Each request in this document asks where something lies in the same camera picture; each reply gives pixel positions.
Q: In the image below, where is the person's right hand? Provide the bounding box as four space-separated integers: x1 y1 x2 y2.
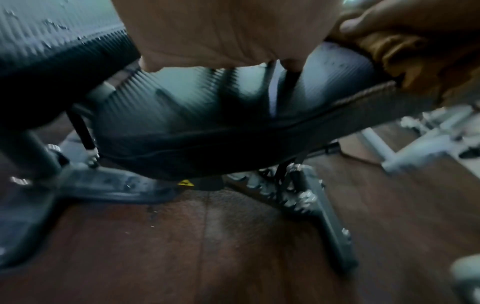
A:
339 0 480 40

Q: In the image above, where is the person's left hand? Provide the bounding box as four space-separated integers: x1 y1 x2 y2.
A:
110 0 344 73

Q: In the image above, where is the brown cleaning cloth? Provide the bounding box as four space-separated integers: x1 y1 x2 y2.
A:
329 28 480 102

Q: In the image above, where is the ribbed black bench backrest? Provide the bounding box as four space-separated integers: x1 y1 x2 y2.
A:
91 41 442 182

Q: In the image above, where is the ribbed black bench seat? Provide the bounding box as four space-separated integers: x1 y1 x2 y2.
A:
0 0 143 133

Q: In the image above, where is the pale grey plate machine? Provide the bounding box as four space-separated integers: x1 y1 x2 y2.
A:
359 100 480 173

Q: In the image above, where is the dark machine base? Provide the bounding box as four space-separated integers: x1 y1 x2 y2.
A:
0 89 361 274

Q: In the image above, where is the black toothed adjustment rail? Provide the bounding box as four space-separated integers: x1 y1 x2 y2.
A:
245 164 324 216

